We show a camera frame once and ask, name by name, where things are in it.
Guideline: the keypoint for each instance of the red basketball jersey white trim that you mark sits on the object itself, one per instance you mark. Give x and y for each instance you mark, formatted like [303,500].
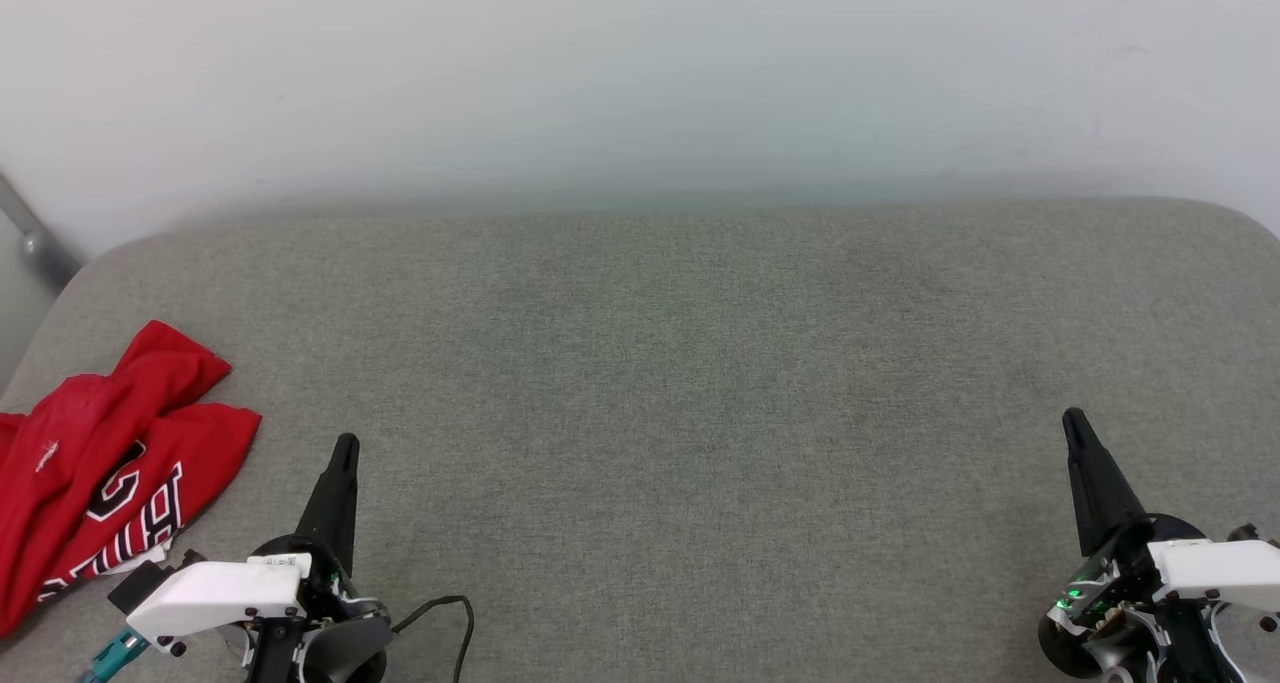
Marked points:
[100,433]

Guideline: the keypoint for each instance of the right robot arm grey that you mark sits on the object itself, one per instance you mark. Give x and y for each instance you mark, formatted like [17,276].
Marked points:
[1085,658]

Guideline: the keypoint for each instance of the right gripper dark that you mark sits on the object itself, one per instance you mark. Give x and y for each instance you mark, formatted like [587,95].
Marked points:
[1120,583]

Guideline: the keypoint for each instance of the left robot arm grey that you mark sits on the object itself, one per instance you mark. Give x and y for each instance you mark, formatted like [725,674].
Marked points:
[348,655]

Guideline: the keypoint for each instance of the grey fabric sofa seat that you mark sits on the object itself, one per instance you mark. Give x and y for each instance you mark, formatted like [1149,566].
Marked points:
[660,413]

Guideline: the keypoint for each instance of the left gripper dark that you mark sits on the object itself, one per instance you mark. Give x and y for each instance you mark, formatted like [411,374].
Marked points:
[322,593]

